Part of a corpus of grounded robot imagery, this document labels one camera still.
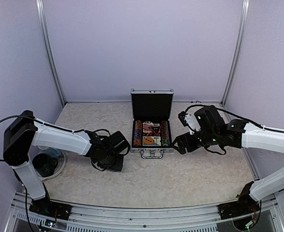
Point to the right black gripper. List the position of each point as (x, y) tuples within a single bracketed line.
[(182, 144)]

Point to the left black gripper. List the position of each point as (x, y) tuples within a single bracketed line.
[(118, 166)]

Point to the green poker chip stack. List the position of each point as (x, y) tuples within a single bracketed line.
[(165, 143)]

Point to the blue playing card deck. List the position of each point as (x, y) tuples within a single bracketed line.
[(157, 141)]

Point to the red triangular dealer button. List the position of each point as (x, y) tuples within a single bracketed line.
[(156, 128)]

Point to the orange big blind button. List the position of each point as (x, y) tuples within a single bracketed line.
[(148, 141)]

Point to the red playing card deck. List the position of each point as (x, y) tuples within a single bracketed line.
[(147, 127)]

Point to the aluminium poker case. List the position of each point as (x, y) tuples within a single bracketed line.
[(152, 105)]

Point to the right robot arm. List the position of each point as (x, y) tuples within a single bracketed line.
[(207, 128)]

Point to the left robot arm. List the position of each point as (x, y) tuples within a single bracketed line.
[(105, 152)]

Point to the right chip row in case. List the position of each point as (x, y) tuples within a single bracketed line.
[(164, 131)]

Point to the chip row in case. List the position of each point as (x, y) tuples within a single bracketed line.
[(137, 141), (164, 131)]

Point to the left chip row in case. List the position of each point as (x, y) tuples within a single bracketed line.
[(137, 141)]

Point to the clear round tray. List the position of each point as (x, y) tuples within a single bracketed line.
[(59, 168)]

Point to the black mug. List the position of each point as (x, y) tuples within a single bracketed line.
[(44, 164)]

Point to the front aluminium frame rail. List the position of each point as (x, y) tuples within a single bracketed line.
[(89, 218)]

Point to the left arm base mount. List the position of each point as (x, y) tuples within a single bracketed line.
[(49, 208)]

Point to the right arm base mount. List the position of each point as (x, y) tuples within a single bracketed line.
[(242, 206)]

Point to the right rear aluminium post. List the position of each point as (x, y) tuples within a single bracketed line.
[(237, 51)]

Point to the aluminium post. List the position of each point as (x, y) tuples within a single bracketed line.
[(237, 51), (49, 53)]

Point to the left rear aluminium post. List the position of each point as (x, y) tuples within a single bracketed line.
[(49, 53)]

